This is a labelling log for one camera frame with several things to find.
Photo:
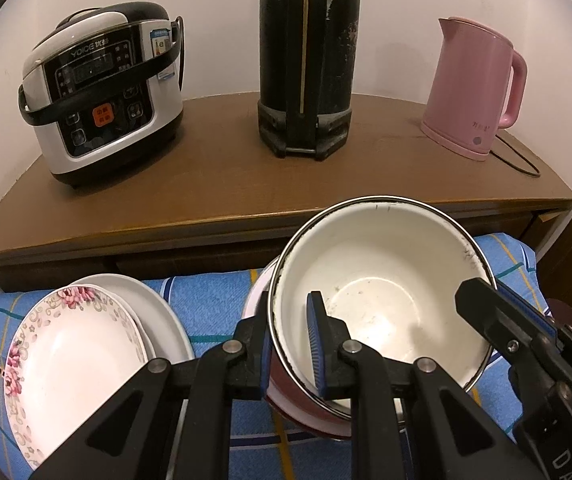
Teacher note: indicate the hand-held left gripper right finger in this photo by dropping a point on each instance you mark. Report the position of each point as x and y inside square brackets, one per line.
[317, 345]

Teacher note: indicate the brown wooden cabinet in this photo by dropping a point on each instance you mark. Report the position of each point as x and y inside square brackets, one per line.
[215, 200]

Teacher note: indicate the red plastic bowl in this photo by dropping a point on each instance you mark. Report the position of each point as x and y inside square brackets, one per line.
[291, 390]

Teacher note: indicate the red rose white plate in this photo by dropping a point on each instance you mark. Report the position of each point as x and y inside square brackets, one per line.
[146, 340]

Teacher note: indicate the blue checked blanket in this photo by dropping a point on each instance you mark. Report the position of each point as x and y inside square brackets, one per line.
[215, 305]

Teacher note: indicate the black thermos flask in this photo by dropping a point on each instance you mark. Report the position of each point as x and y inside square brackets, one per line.
[308, 50]

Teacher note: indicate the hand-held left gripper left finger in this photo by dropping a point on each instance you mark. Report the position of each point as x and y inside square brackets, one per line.
[256, 355]

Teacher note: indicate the pink plastic bowl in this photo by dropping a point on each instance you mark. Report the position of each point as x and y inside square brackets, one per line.
[256, 295]

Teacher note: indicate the white enamel bowl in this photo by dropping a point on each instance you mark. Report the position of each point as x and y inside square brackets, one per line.
[391, 270]

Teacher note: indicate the pink floral rim plate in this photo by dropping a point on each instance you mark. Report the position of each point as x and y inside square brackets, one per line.
[70, 365]

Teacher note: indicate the silver black rice cooker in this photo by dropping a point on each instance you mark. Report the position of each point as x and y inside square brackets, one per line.
[100, 95]

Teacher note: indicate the pink electric kettle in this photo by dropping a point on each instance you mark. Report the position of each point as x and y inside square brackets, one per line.
[471, 90]

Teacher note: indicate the plain white plate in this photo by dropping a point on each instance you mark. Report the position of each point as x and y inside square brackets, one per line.
[165, 320]

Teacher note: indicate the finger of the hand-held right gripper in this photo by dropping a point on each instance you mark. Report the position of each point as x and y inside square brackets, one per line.
[526, 310]
[491, 315]

